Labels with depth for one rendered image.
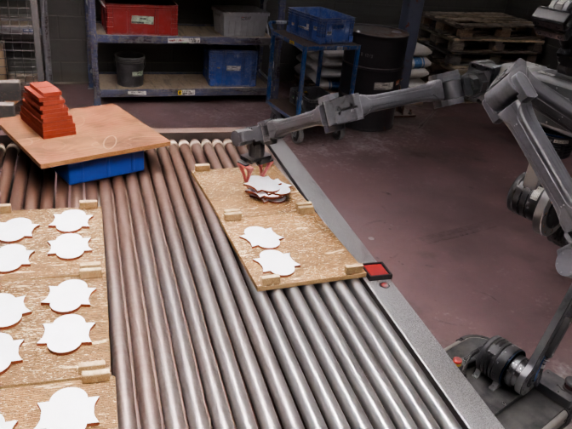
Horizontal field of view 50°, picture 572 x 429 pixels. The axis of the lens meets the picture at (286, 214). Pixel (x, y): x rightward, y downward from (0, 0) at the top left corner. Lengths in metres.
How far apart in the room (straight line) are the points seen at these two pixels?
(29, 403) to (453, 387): 0.96
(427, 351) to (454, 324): 1.75
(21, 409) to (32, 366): 0.13
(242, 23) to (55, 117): 4.01
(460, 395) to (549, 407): 1.19
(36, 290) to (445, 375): 1.08
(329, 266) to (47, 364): 0.85
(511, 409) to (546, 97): 1.41
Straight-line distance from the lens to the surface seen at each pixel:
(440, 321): 3.42
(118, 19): 6.02
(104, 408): 1.42
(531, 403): 2.73
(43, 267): 1.87
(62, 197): 2.29
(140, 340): 1.60
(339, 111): 1.81
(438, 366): 1.65
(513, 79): 1.51
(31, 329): 1.65
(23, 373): 1.53
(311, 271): 1.86
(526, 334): 3.53
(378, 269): 1.94
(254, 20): 6.32
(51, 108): 2.46
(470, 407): 1.56
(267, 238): 1.99
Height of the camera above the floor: 1.93
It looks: 27 degrees down
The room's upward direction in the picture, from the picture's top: 6 degrees clockwise
